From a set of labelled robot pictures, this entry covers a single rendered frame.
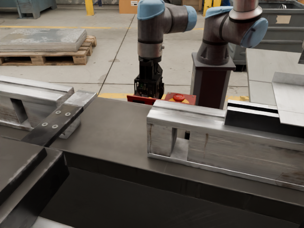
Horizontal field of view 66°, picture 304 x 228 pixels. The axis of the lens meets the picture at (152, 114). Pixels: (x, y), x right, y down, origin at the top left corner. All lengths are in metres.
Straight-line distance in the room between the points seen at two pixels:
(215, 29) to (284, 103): 0.69
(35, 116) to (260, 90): 0.44
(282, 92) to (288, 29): 2.59
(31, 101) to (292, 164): 0.47
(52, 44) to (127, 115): 2.77
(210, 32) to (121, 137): 0.71
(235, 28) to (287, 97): 0.59
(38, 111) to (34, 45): 2.87
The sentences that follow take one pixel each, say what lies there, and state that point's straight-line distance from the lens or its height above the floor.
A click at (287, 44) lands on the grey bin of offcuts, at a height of 0.35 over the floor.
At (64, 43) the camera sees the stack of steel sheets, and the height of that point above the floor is 0.25.
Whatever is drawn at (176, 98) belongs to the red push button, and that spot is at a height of 0.81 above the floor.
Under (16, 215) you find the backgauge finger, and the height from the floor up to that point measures 1.01.
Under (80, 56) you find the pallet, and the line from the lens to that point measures 3.13.
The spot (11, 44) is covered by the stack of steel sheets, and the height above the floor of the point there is 0.24.
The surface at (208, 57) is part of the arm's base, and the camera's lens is 1.10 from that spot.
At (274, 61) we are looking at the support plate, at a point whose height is 1.00.
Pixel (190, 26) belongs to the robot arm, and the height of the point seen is 1.01.
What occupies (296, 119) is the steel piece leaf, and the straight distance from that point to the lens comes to 0.39.
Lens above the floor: 1.20
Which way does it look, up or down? 35 degrees down
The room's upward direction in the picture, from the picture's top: straight up
